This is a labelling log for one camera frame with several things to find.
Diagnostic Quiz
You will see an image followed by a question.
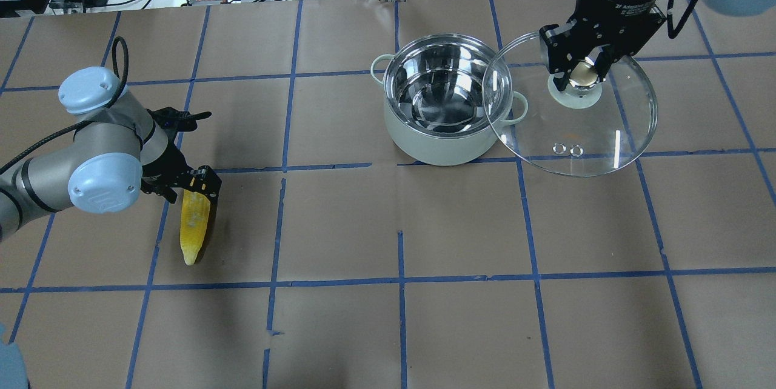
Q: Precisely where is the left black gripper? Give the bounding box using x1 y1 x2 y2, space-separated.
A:
141 147 222 204

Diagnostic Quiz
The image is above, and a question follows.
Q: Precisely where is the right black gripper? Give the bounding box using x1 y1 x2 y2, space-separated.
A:
540 0 666 91

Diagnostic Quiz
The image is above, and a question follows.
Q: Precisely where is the yellow corn cob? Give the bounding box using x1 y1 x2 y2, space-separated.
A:
179 190 212 267

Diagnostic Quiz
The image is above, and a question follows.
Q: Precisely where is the glass pot lid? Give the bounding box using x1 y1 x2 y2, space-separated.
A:
481 32 658 177

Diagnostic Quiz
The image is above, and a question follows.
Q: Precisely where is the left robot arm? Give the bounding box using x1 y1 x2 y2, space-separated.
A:
1 36 222 243

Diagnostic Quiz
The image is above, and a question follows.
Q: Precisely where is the brown paper table cover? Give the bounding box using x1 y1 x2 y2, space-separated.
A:
2 0 774 388

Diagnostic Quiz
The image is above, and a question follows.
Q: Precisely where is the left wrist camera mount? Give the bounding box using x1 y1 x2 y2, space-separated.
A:
147 107 212 136

